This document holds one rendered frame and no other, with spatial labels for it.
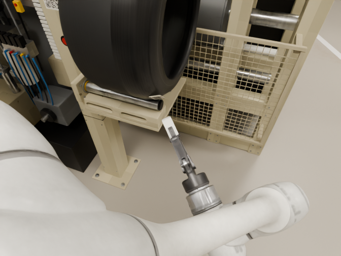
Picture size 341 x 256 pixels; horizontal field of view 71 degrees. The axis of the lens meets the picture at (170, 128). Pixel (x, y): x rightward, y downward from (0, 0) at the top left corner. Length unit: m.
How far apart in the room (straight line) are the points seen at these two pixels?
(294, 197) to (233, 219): 0.24
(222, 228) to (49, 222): 0.31
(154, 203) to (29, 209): 1.54
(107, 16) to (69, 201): 0.54
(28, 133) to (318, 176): 1.99
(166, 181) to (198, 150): 0.37
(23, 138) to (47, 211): 0.08
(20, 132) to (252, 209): 0.40
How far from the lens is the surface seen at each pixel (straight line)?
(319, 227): 1.89
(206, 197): 0.68
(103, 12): 0.69
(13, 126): 0.27
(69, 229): 0.18
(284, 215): 0.63
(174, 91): 1.17
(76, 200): 0.21
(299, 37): 1.36
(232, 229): 0.46
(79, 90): 1.07
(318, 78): 3.02
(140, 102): 0.97
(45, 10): 1.10
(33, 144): 0.25
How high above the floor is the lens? 1.55
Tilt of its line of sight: 48 degrees down
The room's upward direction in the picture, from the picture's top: straight up
